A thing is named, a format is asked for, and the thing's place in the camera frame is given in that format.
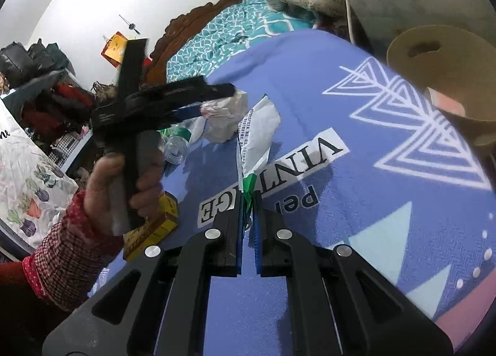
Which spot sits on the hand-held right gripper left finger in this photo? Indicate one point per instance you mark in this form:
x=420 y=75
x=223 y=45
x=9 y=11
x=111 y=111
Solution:
x=240 y=251

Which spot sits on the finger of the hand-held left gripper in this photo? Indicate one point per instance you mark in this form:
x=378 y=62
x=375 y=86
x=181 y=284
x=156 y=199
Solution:
x=201 y=90
x=190 y=112

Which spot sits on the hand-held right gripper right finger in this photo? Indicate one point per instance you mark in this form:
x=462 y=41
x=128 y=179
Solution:
x=257 y=251

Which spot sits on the white tissue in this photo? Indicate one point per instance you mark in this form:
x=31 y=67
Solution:
x=223 y=116

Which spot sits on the clear plastic bottle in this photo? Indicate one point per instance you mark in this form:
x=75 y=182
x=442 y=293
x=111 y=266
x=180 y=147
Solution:
x=176 y=147

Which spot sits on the white green paper wrapper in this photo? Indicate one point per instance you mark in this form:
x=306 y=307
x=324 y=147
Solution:
x=255 y=127

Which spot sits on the yellow red cardboard box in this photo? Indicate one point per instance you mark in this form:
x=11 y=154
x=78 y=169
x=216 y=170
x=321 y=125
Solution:
x=155 y=232

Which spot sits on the tan plastic bin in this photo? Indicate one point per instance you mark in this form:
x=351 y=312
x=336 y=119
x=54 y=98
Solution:
x=457 y=81

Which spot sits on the person's left forearm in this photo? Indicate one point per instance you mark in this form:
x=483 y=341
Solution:
x=69 y=255

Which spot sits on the person's left hand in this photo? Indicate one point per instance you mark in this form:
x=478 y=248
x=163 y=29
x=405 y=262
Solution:
x=99 y=193

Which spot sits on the teal patterned quilt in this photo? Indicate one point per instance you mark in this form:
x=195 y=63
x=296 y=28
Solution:
x=217 y=38

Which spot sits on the carved wooden headboard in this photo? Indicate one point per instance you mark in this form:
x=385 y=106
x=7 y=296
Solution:
x=182 y=26

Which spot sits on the cluttered storage shelf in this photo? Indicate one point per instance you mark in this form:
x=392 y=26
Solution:
x=46 y=104

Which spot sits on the cactus printed cloth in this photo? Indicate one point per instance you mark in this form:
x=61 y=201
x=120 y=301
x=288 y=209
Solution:
x=27 y=178

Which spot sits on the yellow red wall hanging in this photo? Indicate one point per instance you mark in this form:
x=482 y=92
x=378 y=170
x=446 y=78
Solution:
x=114 y=48

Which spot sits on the dark wall hook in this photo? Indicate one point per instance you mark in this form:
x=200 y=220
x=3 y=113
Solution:
x=131 y=25

